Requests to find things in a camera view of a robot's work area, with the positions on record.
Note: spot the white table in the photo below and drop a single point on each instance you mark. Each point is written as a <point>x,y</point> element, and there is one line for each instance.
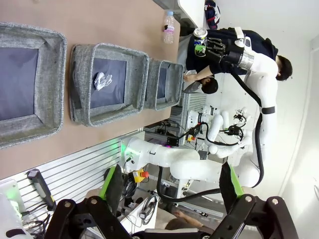
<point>192,10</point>

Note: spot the grey fabric basket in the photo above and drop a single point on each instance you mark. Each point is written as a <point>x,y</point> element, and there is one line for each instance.
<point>49,74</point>
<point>134,74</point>
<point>174,84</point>

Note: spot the black handheld work light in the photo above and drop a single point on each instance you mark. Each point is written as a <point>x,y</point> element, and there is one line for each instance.
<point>41,185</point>

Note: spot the bystander in navy top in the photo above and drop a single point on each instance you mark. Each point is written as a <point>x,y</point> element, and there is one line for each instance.
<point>259,41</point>

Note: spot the white paper ball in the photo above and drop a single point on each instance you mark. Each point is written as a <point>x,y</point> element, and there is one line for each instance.
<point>101,81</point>

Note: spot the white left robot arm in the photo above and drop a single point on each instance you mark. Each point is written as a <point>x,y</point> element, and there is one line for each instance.
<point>10,219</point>

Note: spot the yellow red emergency stop button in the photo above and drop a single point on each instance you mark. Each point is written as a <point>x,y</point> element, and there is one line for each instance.
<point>139,176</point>

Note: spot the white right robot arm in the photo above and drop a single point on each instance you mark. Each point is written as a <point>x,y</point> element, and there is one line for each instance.
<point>189,166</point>

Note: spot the bystander with brown hair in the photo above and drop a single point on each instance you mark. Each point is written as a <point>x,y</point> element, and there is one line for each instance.
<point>179,224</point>

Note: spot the clear plastic water bottle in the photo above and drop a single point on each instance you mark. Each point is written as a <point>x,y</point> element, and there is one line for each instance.
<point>168,35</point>

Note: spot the bystander with black hair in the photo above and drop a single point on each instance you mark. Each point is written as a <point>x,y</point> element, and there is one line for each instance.
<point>210,85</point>

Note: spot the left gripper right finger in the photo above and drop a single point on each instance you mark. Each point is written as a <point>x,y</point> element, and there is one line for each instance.
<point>229,189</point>

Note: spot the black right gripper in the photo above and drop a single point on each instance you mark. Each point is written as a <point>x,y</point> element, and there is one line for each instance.
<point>230,54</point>

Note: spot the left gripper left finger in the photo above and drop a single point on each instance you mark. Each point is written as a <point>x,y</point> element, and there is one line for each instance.
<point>112,189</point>

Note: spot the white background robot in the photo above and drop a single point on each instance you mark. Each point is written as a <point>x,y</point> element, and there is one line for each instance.
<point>214,129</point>

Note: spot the crushed black soda can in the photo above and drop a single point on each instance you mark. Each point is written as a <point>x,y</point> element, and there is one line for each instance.
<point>200,33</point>

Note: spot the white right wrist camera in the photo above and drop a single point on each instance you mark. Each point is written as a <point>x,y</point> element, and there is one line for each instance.
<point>245,41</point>

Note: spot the aluminium rail mounting plate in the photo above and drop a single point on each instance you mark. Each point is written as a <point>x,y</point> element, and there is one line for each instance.
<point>74,164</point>

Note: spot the grey aluminium profile rack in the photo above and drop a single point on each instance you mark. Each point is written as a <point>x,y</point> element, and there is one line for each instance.
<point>194,99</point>

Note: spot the red navy bag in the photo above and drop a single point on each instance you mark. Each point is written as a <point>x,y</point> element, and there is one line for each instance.
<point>211,15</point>

